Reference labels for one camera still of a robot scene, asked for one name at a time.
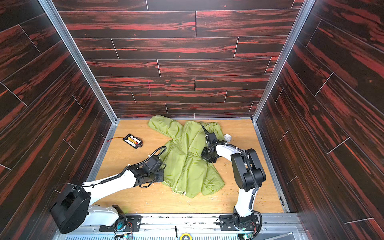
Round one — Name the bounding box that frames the green Snoopy zip jacket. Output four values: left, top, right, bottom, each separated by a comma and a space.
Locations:
148, 116, 225, 198

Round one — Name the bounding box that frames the black battery pack with wires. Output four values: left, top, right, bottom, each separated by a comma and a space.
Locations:
107, 134, 144, 149

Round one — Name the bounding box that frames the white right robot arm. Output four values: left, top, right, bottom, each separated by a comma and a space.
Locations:
201, 142, 267, 230

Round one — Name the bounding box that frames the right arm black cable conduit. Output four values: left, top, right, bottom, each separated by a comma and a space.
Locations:
200, 124, 264, 240

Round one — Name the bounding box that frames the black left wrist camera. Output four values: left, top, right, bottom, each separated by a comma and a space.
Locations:
142, 156, 163, 174

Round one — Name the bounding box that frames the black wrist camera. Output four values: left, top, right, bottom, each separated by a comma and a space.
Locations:
206, 133, 218, 148
142, 156, 163, 174

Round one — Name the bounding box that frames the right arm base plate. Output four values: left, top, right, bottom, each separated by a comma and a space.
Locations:
216, 214, 260, 231

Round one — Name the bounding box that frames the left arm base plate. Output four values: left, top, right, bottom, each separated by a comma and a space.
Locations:
99, 215, 142, 232

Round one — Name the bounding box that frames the white sticker tape roll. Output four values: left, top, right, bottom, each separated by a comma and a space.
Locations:
224, 134, 232, 143

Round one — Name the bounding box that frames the yellow tape measure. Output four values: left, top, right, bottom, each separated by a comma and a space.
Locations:
179, 233, 193, 240

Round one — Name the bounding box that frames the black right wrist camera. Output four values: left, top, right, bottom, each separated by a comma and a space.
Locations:
206, 133, 218, 148

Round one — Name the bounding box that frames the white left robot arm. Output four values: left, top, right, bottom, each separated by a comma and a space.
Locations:
50, 166, 164, 234

